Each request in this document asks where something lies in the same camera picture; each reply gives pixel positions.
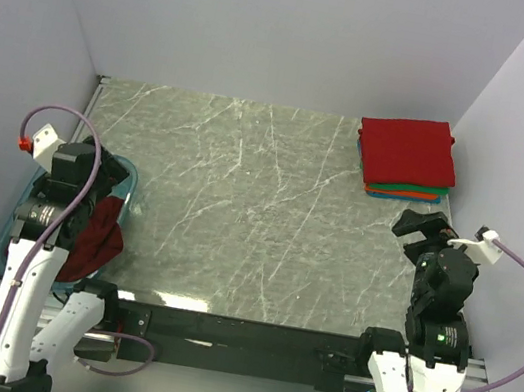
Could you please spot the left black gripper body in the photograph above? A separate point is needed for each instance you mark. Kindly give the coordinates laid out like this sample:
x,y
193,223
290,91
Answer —
x,y
98,186

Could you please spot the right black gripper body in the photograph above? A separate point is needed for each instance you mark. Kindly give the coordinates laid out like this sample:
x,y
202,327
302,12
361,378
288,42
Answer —
x,y
430,245

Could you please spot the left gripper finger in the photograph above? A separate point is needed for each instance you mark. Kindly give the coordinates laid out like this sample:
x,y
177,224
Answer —
x,y
113,184
111,162

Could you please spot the dark red t shirt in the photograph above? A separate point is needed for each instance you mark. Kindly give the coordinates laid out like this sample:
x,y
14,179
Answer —
x,y
99,243

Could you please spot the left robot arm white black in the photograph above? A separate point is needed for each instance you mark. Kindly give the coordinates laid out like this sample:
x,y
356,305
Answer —
x,y
61,235

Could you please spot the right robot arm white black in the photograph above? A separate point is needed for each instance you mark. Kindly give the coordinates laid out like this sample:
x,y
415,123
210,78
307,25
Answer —
x,y
432,354

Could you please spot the teal transparent plastic bin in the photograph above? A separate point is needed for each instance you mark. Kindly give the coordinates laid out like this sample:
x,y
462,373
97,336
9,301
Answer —
x,y
8,226

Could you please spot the folded orange t shirt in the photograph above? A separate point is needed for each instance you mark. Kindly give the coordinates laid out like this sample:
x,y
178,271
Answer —
x,y
404,193

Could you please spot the folded green t shirt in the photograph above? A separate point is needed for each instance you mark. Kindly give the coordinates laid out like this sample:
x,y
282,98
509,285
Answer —
x,y
407,187

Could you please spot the folded red t shirt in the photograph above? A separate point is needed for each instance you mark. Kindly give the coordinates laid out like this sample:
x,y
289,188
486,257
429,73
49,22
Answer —
x,y
407,151

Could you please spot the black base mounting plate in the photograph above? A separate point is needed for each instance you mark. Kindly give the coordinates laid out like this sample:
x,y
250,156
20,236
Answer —
x,y
180,337

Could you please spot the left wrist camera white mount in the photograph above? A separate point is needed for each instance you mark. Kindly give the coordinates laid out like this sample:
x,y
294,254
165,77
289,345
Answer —
x,y
42,146

